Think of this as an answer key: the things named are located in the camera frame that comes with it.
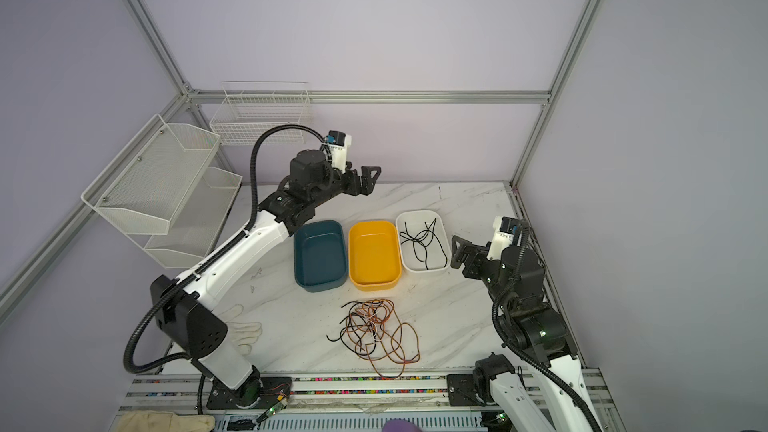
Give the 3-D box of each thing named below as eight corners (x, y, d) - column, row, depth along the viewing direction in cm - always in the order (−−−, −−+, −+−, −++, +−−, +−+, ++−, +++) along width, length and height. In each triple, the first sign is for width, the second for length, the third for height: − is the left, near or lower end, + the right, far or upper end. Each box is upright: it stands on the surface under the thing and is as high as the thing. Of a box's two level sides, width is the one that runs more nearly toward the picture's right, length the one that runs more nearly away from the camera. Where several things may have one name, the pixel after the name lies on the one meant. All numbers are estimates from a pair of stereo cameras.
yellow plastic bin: (345, 292, 93) (342, 283, 88) (352, 230, 108) (350, 220, 103) (401, 292, 93) (401, 283, 88) (400, 231, 108) (400, 220, 104)
